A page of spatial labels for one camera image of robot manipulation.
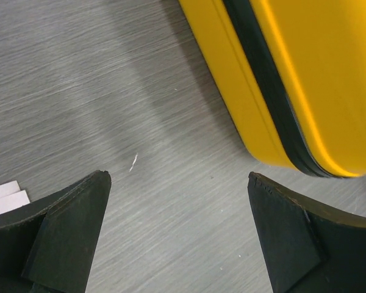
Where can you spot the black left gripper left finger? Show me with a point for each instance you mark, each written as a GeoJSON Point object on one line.
{"type": "Point", "coordinates": [48, 245]}

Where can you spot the patterned white placemat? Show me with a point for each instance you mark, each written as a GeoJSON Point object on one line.
{"type": "Point", "coordinates": [12, 197]}

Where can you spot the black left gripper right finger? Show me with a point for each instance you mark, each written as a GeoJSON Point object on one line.
{"type": "Point", "coordinates": [308, 246]}

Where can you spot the yellow cartoon hard-shell suitcase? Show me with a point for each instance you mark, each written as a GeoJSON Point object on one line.
{"type": "Point", "coordinates": [293, 77]}

